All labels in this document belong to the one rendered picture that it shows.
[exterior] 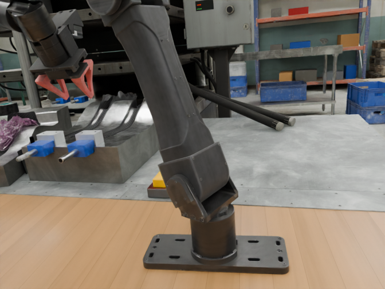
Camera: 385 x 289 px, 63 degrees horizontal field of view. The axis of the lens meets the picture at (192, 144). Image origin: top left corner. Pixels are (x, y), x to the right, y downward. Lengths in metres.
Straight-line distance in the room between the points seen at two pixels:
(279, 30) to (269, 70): 0.85
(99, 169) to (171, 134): 0.38
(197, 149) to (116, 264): 0.21
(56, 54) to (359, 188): 0.63
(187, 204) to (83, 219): 0.28
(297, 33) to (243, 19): 5.89
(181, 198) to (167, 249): 0.11
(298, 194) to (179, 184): 0.31
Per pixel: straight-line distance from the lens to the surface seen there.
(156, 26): 0.42
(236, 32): 1.47
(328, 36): 7.39
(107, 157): 0.73
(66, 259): 0.54
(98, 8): 0.44
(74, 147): 0.73
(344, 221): 0.58
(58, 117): 1.21
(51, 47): 0.66
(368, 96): 4.23
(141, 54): 0.42
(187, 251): 0.48
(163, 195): 0.64
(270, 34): 7.32
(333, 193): 0.66
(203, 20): 1.50
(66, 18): 0.72
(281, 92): 4.44
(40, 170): 0.86
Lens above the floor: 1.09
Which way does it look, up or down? 18 degrees down
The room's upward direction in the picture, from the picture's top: 5 degrees counter-clockwise
